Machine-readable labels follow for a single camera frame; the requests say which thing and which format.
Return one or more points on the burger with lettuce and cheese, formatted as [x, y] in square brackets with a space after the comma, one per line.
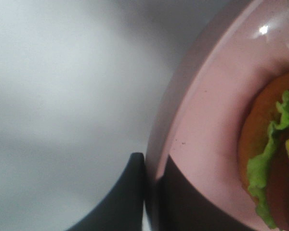
[263, 154]

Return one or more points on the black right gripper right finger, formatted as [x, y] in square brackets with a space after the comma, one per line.
[202, 194]

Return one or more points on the pink round plate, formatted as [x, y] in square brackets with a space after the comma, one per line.
[241, 50]

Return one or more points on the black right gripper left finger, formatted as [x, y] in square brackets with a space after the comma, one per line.
[122, 207]

